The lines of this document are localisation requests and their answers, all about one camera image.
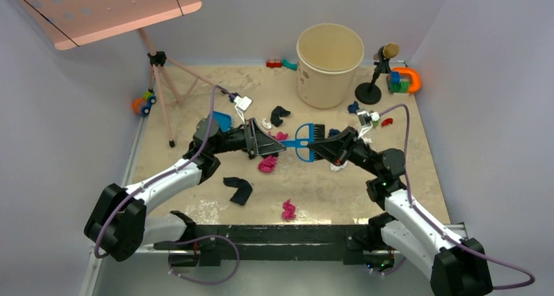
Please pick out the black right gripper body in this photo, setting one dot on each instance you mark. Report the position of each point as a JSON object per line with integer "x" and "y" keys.
{"x": 359, "y": 154}

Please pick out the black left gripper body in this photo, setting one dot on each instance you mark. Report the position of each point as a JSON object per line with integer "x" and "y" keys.
{"x": 232, "y": 140}

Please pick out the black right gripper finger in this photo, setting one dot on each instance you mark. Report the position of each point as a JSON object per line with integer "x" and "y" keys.
{"x": 339, "y": 140}
{"x": 335, "y": 156}

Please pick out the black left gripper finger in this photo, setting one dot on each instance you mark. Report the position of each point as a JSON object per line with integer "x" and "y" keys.
{"x": 262, "y": 144}
{"x": 253, "y": 131}

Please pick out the blue plastic dustpan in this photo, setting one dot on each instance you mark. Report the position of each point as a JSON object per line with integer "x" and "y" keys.
{"x": 224, "y": 120}

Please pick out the blue hand brush black bristles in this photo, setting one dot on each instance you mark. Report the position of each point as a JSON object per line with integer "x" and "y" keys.
{"x": 316, "y": 132}

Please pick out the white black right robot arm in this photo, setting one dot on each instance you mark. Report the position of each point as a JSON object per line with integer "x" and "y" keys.
{"x": 451, "y": 263}

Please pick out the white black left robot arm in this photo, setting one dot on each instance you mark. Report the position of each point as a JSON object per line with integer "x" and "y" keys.
{"x": 118, "y": 222}

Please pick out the white paper scrap centre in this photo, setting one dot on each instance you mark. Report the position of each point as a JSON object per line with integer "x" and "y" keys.
{"x": 267, "y": 125}

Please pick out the white paper scrap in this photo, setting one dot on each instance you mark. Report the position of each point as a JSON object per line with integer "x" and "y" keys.
{"x": 336, "y": 168}
{"x": 267, "y": 125}

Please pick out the dark blue paper scrap centre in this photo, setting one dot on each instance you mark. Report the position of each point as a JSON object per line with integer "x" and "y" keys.
{"x": 333, "y": 132}

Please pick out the dark blue paper scrap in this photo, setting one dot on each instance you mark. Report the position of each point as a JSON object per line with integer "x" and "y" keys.
{"x": 353, "y": 108}
{"x": 333, "y": 132}

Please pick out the white paper scrap right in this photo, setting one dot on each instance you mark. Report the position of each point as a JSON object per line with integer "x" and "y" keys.
{"x": 336, "y": 168}

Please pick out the pink paper scrap upper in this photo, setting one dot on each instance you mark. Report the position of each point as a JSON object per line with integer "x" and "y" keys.
{"x": 280, "y": 136}

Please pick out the pink paper scrap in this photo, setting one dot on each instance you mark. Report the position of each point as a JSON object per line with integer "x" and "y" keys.
{"x": 280, "y": 136}
{"x": 289, "y": 212}
{"x": 268, "y": 164}

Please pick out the pink paper scrap middle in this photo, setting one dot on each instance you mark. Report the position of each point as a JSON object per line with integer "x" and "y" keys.
{"x": 268, "y": 164}

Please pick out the small black paper scrap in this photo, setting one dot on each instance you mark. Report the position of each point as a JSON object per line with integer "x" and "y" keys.
{"x": 277, "y": 114}

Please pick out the dark blue paper scrap right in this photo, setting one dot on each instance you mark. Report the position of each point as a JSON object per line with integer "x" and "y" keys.
{"x": 353, "y": 108}

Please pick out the red paper scrap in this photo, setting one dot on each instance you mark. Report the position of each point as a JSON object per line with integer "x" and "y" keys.
{"x": 387, "y": 121}

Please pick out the black microphone stand gold mic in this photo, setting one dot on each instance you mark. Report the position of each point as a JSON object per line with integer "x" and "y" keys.
{"x": 368, "y": 92}

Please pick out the large black paper scrap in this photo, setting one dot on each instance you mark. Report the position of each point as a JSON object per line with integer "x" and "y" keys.
{"x": 243, "y": 189}

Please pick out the red toy block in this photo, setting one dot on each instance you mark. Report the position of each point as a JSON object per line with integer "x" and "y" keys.
{"x": 273, "y": 63}

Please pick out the teal curved toy piece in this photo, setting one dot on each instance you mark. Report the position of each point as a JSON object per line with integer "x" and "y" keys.
{"x": 289, "y": 65}

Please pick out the pink paper scrap front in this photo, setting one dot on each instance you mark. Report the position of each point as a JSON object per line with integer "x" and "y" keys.
{"x": 289, "y": 212}

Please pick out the orange green toy block set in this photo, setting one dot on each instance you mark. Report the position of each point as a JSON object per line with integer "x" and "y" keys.
{"x": 403, "y": 80}

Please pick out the cream round bucket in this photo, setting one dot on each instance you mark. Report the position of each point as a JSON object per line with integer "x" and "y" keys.
{"x": 328, "y": 58}

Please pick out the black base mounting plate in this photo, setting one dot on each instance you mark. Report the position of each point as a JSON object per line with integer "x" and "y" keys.
{"x": 209, "y": 245}

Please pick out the orange blue toy car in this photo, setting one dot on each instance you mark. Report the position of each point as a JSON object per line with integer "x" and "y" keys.
{"x": 143, "y": 105}

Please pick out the pink music stand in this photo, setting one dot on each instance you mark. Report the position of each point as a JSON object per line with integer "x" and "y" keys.
{"x": 75, "y": 23}

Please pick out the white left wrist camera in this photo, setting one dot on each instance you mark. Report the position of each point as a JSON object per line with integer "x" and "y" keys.
{"x": 242, "y": 104}

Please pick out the aluminium frame rail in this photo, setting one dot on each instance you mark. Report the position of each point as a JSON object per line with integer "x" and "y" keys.
{"x": 166, "y": 222}

